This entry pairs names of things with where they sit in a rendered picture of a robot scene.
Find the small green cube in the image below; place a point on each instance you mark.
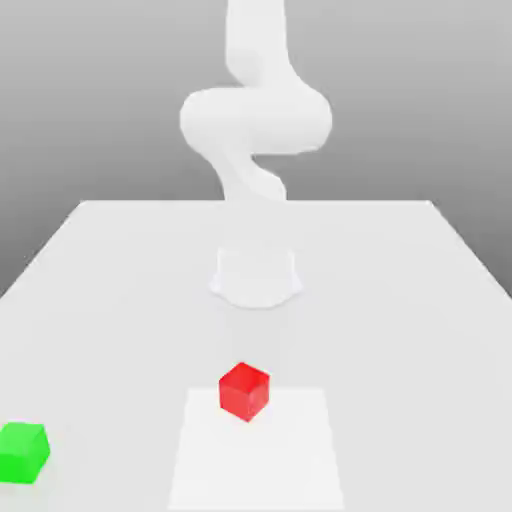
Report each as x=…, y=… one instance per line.
x=20, y=452

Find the small red cube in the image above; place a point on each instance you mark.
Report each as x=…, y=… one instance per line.
x=243, y=392

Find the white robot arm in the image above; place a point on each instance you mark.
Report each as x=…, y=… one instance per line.
x=256, y=120

